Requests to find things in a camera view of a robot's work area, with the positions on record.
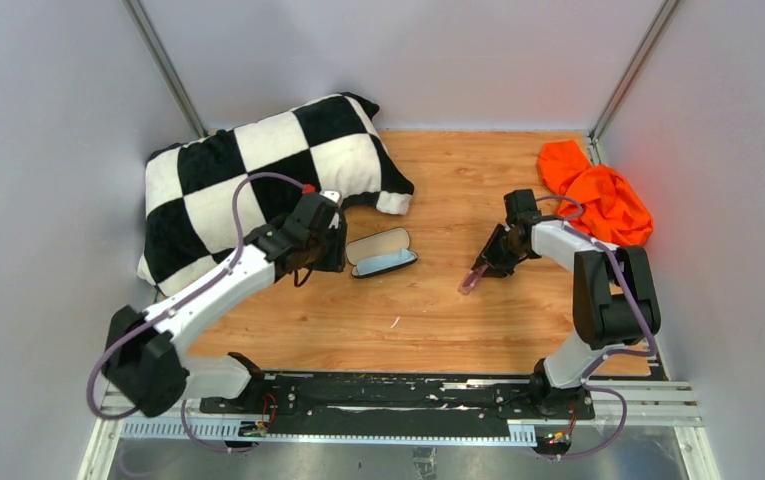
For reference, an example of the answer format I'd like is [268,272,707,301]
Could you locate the light blue cleaning cloth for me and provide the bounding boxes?
[352,249,418,278]

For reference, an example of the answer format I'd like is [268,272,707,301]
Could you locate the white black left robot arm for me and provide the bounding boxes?
[101,190,346,418]

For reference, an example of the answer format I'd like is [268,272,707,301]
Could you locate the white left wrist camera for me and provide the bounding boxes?
[320,190,343,207]

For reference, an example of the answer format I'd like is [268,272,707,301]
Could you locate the black white checkered pillow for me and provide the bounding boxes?
[136,92,415,296]

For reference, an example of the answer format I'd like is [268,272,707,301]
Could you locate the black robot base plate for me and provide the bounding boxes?
[194,371,594,439]

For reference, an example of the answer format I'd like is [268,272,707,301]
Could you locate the aluminium frame rail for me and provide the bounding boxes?
[122,0,207,137]

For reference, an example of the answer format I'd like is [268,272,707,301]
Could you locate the pink transparent sunglasses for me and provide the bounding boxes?
[458,264,489,295]

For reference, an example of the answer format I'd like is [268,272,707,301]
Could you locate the orange crumpled cloth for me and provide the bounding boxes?
[537,140,654,246]

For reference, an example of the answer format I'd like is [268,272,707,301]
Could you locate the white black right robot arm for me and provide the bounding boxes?
[459,189,661,418]

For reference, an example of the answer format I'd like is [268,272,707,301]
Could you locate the black glasses case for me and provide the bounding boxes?
[346,227,415,278]

